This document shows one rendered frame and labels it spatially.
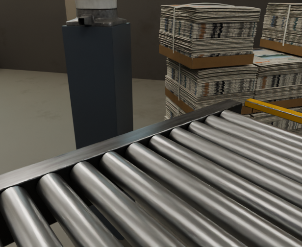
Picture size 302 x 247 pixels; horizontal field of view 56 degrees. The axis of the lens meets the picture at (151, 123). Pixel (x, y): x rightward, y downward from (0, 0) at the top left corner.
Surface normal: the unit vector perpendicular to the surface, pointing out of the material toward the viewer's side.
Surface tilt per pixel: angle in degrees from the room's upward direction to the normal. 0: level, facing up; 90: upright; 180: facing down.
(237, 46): 90
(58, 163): 0
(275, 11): 90
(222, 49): 90
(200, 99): 91
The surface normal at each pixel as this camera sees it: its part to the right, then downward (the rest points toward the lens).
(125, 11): -0.27, 0.39
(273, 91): 0.31, 0.38
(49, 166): 0.00, -0.91
